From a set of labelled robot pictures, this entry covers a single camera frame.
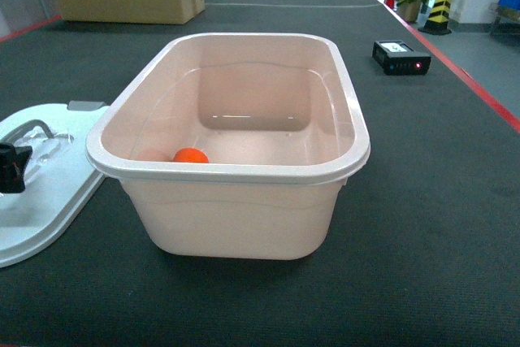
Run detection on yellow black bollard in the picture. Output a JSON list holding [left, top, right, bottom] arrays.
[[418, 0, 452, 35]]

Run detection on black electronic device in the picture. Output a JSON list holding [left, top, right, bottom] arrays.
[[372, 40, 431, 76]]

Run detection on pink plastic box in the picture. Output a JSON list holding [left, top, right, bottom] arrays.
[[86, 33, 371, 260]]

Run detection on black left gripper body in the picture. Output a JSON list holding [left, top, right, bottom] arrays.
[[1, 143, 33, 193]]

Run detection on white box lid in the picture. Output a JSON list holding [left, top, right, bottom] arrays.
[[1, 101, 108, 267]]

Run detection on orange cylindrical capacitor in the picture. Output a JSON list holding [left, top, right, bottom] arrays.
[[172, 147, 210, 163]]

